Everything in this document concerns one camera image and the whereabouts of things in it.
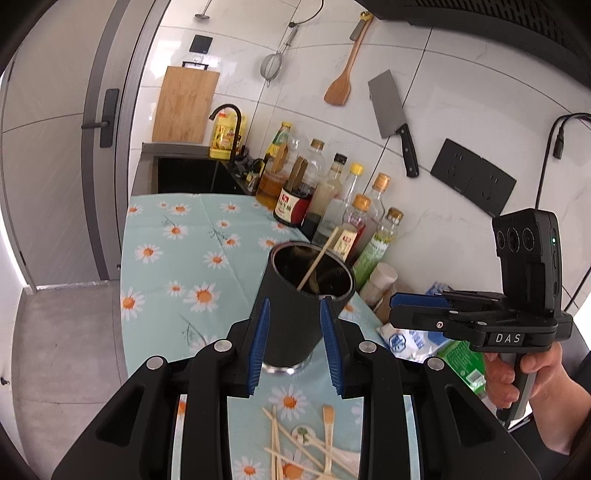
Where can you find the light bamboo chopstick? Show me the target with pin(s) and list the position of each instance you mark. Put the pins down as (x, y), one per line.
(318, 258)

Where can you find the green label yellow cap bottle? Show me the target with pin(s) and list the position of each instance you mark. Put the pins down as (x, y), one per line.
(279, 138)

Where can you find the spice jar beige lid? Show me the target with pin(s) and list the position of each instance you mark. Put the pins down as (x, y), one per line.
(381, 277)

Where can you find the yellow grey peeler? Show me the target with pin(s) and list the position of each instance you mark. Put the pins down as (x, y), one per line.
(358, 30)

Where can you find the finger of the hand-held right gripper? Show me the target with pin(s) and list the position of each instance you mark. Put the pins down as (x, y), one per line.
(429, 323)
(418, 300)

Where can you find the grey door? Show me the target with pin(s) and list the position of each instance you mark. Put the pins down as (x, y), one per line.
(55, 184)

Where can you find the yellow oil jug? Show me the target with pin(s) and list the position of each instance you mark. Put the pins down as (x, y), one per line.
(224, 136)

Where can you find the green label gold cap bottle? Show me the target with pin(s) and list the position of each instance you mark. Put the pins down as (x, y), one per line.
(376, 249)

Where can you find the clear bottle gold cap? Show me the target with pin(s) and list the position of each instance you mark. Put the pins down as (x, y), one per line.
(379, 189)

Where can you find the person's right hand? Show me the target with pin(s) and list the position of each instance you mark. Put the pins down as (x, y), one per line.
(551, 397)

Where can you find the black wall switch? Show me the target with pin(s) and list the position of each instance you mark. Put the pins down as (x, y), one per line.
(201, 44)

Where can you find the black kitchen sink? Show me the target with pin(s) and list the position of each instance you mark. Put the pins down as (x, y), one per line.
(184, 175)

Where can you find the person's right forearm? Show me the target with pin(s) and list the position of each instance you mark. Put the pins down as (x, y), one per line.
(581, 406)

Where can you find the black kitchen faucet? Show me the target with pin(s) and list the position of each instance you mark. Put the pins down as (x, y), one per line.
(238, 124)

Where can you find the hanging metal strainer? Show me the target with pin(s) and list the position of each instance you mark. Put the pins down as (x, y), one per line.
(272, 67)

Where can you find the wooden cutting board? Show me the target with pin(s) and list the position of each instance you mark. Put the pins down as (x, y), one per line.
(184, 106)

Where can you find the black range hood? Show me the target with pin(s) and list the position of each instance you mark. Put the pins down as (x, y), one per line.
(485, 18)

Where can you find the green sugar bag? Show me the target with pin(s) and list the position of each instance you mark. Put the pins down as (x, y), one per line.
(461, 364)

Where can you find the black cylindrical utensil holder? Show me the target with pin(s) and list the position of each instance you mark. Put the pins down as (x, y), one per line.
(291, 314)

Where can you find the soy sauce bottle red label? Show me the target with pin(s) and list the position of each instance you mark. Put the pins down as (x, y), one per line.
(288, 205)

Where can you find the white spoon green print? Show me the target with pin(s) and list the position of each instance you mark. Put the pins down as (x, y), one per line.
(302, 434)

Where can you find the wooden spatula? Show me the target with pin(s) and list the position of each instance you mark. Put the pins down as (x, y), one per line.
(339, 87)

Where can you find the white blue salt bag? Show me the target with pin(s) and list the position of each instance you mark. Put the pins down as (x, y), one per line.
(406, 344)

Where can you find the black wall socket panel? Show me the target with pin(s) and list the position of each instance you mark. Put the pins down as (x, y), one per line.
(461, 170)

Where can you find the daisy print tablecloth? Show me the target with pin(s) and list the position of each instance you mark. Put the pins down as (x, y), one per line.
(184, 258)

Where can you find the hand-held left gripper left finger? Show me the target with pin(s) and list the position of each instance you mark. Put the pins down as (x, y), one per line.
(258, 346)

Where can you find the clear bottle brown cap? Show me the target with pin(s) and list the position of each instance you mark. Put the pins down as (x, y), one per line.
(316, 157)

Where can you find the clear bottle yellow cap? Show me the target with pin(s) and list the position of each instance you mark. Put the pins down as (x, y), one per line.
(344, 203)

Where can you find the clear bottle black cap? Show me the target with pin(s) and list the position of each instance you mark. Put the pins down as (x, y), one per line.
(323, 194)

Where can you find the brown spice jar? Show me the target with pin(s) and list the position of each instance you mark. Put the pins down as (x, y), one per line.
(385, 307)

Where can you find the bunch of wooden chopsticks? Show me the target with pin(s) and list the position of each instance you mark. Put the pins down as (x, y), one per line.
(275, 443)

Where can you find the hanging metal ladle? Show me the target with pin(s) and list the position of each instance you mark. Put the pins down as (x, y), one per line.
(202, 16)

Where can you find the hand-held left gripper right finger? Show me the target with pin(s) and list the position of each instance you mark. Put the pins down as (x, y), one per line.
(332, 346)

